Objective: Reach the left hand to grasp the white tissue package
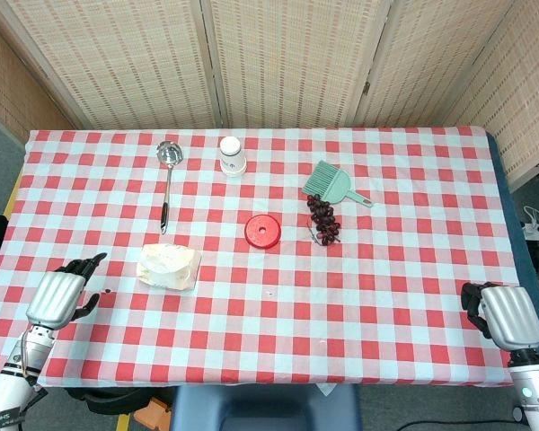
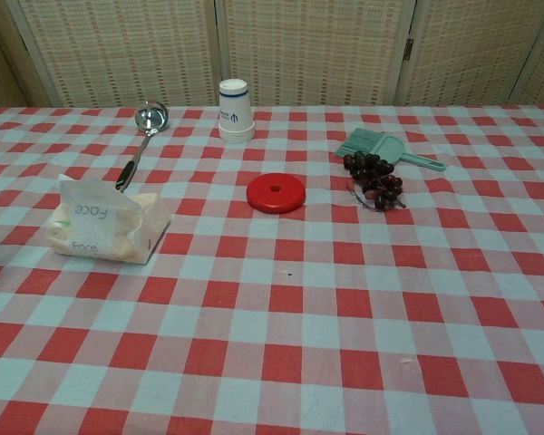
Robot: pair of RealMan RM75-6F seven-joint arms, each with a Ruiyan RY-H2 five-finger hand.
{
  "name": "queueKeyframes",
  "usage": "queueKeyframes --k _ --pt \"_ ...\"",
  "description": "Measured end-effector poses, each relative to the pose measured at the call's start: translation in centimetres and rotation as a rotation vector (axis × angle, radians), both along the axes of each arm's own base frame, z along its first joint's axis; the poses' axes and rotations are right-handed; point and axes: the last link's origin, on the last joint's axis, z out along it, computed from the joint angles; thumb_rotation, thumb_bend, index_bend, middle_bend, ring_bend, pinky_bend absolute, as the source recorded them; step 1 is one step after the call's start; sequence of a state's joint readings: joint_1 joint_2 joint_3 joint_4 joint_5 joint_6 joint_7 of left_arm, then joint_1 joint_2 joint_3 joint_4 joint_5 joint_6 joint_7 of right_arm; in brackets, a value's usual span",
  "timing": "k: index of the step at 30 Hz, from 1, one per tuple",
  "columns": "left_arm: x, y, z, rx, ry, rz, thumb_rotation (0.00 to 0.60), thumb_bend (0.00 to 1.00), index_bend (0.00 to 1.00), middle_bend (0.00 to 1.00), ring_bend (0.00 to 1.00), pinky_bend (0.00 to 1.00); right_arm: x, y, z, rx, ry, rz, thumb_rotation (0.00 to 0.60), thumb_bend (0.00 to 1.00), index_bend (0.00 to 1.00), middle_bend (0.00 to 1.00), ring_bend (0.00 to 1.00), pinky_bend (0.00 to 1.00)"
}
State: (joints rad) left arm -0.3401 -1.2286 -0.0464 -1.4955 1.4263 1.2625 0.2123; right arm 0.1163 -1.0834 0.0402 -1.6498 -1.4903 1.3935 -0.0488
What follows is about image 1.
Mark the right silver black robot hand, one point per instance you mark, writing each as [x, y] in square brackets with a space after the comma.
[507, 314]

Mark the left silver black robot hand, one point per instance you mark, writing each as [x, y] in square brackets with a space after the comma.
[56, 294]

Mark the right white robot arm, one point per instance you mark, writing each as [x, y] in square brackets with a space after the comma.
[532, 388]

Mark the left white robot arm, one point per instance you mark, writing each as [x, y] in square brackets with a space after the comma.
[15, 372]

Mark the orange box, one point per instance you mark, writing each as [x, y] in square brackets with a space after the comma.
[155, 413]

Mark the purple grape bunch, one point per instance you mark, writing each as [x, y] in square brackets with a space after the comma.
[324, 220]

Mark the red white checkered tablecloth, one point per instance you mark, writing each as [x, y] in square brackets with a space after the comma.
[269, 292]

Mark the red round disc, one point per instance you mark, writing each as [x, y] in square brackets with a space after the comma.
[262, 231]

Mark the green dustpan brush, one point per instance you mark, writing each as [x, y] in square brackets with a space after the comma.
[334, 183]

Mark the white paper cup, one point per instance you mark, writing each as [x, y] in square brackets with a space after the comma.
[232, 157]

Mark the blue chair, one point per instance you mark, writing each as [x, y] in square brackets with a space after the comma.
[265, 408]

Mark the beige folding screen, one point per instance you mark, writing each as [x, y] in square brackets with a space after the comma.
[296, 63]

